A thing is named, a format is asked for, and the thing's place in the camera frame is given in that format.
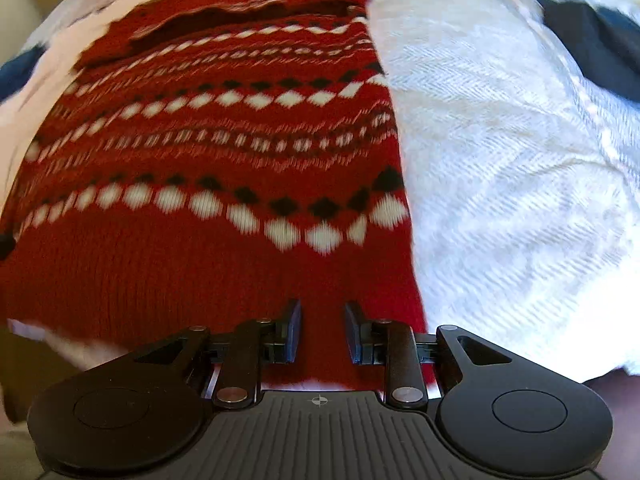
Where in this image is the white textured bed blanket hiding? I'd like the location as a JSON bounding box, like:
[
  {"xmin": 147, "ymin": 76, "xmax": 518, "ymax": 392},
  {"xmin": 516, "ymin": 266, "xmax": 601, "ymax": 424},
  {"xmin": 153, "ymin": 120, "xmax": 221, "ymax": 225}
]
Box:
[{"xmin": 0, "ymin": 0, "xmax": 640, "ymax": 376}]

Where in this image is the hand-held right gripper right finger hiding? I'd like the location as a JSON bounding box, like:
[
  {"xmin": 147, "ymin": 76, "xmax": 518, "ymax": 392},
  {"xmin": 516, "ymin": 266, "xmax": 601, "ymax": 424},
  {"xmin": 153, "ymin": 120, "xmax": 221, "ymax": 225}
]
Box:
[{"xmin": 341, "ymin": 301, "xmax": 514, "ymax": 409}]

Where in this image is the red patterned knit sweater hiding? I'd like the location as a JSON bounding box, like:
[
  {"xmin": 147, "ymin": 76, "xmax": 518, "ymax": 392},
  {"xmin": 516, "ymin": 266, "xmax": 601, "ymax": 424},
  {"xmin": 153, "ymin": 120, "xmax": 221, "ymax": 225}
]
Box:
[{"xmin": 0, "ymin": 0, "xmax": 438, "ymax": 393}]

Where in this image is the dark navy cloth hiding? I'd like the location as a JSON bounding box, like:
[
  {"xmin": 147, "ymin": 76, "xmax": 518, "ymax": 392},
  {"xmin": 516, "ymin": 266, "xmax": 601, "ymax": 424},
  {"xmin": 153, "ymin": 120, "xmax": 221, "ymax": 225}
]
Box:
[{"xmin": 534, "ymin": 0, "xmax": 640, "ymax": 107}]

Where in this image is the blue folded cloth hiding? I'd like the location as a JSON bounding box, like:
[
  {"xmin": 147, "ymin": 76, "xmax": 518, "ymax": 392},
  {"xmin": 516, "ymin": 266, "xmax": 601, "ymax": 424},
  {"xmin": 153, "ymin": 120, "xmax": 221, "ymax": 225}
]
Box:
[{"xmin": 0, "ymin": 46, "xmax": 47, "ymax": 103}]

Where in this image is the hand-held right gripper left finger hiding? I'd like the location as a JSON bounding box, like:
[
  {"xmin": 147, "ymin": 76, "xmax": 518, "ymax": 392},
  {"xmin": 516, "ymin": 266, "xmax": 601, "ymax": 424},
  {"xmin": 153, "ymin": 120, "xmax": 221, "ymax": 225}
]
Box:
[{"xmin": 135, "ymin": 298, "xmax": 304, "ymax": 409}]

